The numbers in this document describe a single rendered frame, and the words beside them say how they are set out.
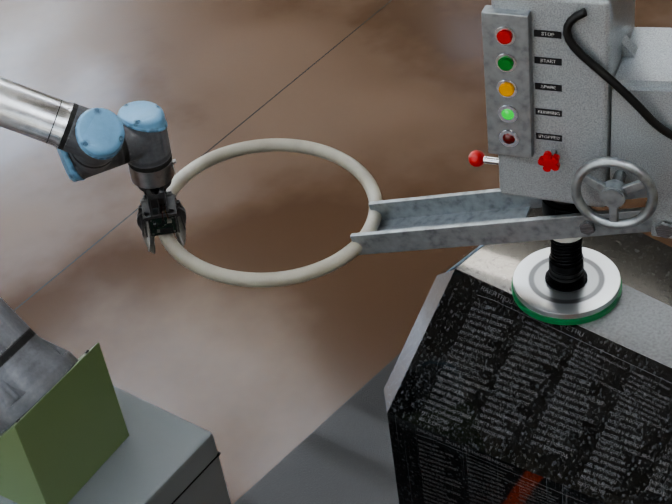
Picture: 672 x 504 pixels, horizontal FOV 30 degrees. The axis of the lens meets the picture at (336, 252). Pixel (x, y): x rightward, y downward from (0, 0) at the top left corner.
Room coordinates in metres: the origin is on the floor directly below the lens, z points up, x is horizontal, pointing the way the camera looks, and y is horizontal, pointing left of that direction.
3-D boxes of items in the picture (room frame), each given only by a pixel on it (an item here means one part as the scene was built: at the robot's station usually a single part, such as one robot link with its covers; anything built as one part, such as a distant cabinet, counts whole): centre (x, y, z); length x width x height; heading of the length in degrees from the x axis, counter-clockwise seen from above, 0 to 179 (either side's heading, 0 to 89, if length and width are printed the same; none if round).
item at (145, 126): (2.13, 0.34, 1.19); 0.10 x 0.09 x 0.12; 114
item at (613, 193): (1.72, -0.50, 1.21); 0.15 x 0.10 x 0.15; 63
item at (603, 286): (1.89, -0.45, 0.86); 0.21 x 0.21 x 0.01
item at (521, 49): (1.82, -0.34, 1.38); 0.08 x 0.03 x 0.28; 63
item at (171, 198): (2.13, 0.35, 1.02); 0.09 x 0.08 x 0.12; 4
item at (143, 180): (2.14, 0.34, 1.10); 0.10 x 0.09 x 0.05; 94
